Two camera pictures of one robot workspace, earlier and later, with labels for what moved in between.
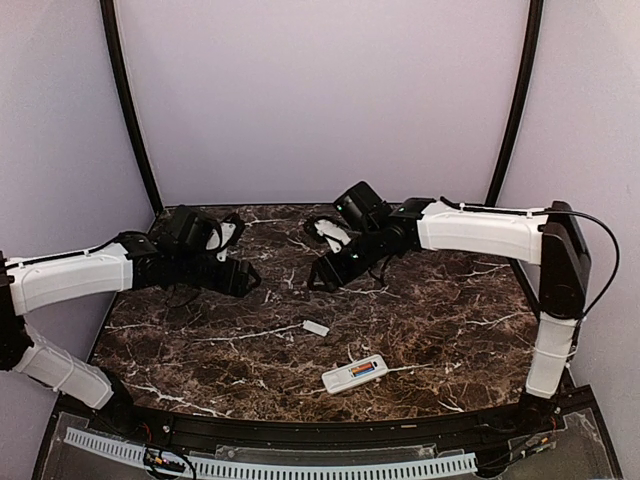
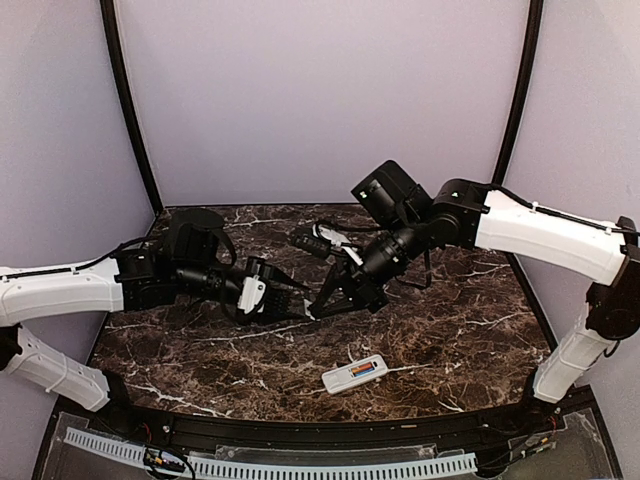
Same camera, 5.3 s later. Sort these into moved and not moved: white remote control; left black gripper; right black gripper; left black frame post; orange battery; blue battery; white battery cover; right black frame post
Moved: white battery cover; left black gripper; right black gripper
Not moved: right black frame post; blue battery; left black frame post; orange battery; white remote control
